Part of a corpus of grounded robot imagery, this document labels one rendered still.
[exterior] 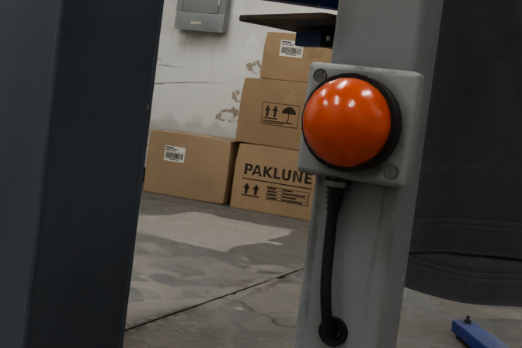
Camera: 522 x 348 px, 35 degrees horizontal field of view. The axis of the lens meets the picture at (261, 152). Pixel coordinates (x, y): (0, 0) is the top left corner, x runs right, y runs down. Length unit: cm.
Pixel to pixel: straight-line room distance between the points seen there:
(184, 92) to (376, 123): 574
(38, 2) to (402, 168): 78
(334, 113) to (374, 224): 6
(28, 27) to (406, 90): 78
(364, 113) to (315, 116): 2
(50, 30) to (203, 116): 496
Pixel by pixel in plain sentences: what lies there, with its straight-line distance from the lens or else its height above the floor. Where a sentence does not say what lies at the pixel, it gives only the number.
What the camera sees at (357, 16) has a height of 70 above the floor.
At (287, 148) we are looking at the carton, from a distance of 519.
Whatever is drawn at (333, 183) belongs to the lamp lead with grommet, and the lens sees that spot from 37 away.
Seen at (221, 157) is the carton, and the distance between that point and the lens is 538.
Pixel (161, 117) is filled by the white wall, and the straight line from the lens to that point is 615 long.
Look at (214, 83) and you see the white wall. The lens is 596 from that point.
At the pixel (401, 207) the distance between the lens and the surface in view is 38.
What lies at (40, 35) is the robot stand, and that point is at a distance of 107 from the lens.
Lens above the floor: 65
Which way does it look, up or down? 3 degrees down
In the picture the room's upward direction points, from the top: 7 degrees clockwise
